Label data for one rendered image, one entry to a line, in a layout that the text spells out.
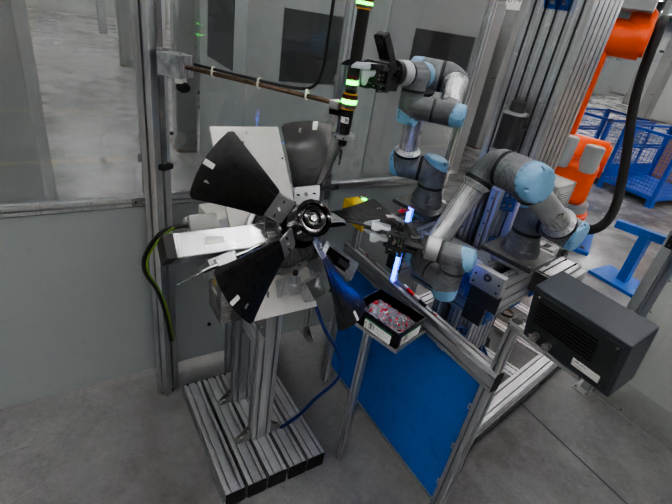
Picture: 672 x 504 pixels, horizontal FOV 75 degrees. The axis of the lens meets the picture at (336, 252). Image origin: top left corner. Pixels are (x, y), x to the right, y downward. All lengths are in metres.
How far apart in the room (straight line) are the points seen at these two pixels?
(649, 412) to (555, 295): 1.85
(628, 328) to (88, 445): 2.05
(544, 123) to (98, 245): 1.86
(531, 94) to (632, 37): 3.17
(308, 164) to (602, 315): 0.93
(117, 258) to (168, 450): 0.87
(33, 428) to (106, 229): 0.96
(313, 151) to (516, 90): 0.94
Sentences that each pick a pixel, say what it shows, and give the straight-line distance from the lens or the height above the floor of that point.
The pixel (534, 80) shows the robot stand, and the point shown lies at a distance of 2.00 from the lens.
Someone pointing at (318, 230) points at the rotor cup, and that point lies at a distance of 1.34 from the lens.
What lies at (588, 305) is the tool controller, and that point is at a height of 1.24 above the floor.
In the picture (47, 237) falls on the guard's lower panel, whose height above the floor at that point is 0.86.
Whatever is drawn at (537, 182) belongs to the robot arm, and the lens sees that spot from 1.40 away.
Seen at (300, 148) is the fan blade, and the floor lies 1.36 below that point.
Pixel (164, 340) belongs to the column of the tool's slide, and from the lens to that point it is 2.18.
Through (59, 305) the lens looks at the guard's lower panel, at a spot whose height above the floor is 0.54.
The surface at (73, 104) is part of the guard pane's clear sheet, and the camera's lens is 1.85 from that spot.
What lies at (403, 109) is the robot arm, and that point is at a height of 1.53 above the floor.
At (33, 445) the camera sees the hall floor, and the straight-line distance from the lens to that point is 2.39.
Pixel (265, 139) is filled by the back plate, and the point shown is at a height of 1.32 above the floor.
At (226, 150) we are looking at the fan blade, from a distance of 1.32.
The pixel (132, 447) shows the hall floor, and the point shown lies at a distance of 2.27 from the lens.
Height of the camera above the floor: 1.78
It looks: 29 degrees down
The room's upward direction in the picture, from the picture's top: 10 degrees clockwise
